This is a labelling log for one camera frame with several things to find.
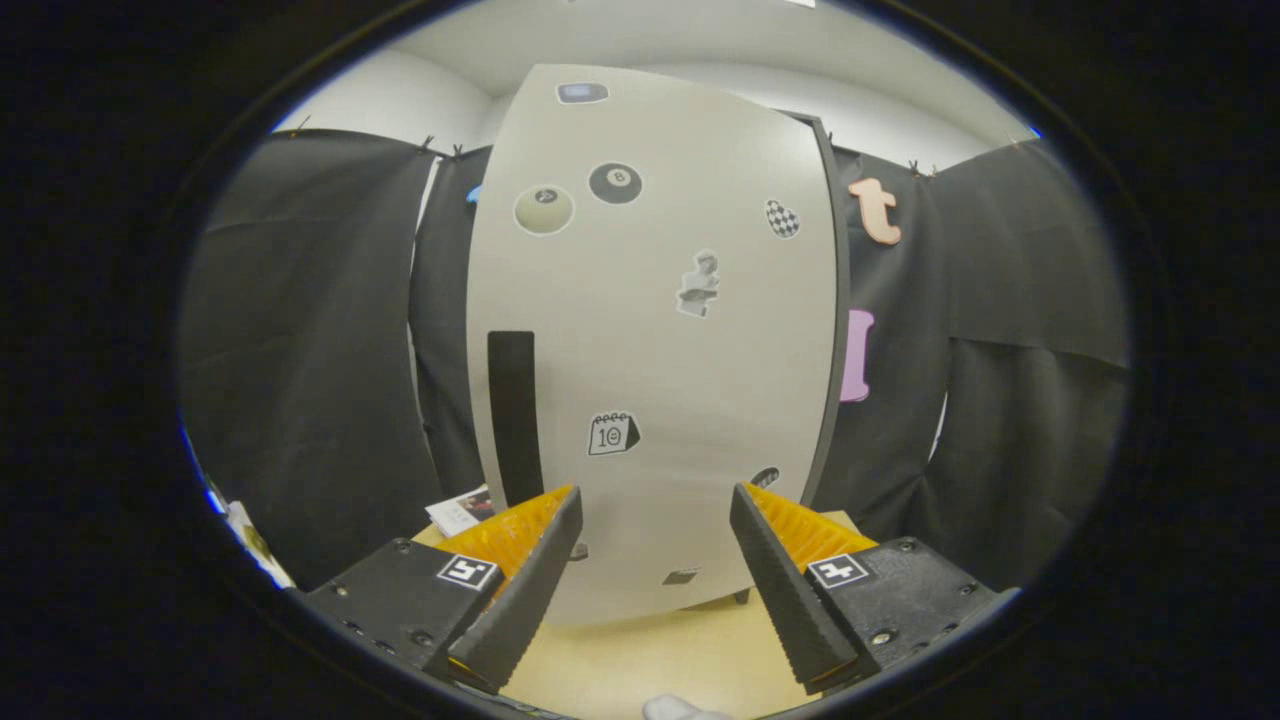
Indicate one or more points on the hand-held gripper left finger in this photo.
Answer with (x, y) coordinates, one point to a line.
(525, 600)

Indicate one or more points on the grey shoe cabinet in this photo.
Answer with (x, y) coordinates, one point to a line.
(843, 300)

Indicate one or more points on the white book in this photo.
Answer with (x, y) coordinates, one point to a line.
(455, 515)

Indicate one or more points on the beige shoe cabinet door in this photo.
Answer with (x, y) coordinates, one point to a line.
(650, 350)

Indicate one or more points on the person's white shoe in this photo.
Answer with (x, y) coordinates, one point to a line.
(680, 710)

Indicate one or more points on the black backdrop cloth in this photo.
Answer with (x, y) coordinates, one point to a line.
(1000, 400)

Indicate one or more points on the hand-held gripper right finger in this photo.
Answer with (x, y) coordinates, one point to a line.
(790, 600)

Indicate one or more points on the white printed sheet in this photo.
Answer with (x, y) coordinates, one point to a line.
(250, 540)

